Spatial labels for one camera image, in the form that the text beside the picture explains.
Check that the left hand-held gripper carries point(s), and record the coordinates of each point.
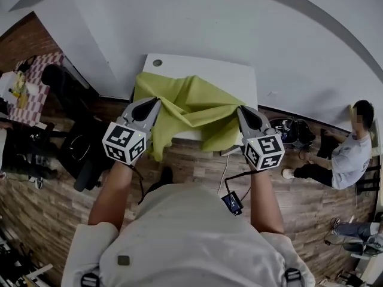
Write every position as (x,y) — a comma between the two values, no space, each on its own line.
(124,142)

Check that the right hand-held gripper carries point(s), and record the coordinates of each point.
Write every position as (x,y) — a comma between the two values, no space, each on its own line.
(264,151)

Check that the green tablecloth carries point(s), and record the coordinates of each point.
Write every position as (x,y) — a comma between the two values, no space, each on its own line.
(197,100)

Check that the person's right forearm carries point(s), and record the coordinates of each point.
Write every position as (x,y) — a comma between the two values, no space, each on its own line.
(264,202)

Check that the person's left forearm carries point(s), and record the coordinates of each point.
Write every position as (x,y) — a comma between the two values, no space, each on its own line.
(112,190)

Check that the black bag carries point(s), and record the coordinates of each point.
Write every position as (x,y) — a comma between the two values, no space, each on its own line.
(294,131)

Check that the white table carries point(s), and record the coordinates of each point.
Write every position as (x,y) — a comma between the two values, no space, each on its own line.
(209,69)

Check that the person's black shoe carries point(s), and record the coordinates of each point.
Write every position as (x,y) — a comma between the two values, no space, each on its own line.
(167,175)

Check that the black office chair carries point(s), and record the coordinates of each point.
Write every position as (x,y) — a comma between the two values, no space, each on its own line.
(74,124)

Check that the small black screen device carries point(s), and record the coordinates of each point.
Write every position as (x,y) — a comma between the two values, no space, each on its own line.
(232,203)

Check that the checked cloth side table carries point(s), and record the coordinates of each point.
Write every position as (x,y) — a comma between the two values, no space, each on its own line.
(33,100)

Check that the person's grey shirt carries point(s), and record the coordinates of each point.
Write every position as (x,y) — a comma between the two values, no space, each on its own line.
(185,238)

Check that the white box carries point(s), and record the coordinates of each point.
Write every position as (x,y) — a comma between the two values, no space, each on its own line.
(7,87)

